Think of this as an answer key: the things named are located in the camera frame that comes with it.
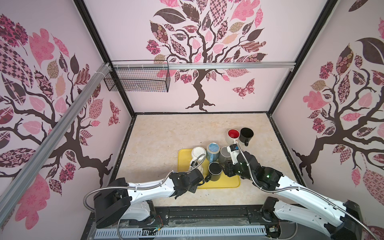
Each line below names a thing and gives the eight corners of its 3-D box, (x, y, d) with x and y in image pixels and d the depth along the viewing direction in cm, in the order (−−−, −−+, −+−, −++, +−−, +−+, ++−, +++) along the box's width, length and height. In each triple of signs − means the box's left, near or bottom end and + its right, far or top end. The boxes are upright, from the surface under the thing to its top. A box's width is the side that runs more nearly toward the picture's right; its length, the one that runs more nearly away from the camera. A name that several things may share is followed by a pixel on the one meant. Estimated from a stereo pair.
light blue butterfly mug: (206, 166, 93) (207, 157, 84) (205, 152, 100) (206, 142, 91) (218, 166, 93) (221, 157, 84) (217, 152, 100) (219, 142, 90)
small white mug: (226, 145, 101) (228, 139, 96) (224, 134, 107) (226, 128, 102) (238, 145, 101) (241, 139, 96) (236, 134, 107) (238, 128, 102)
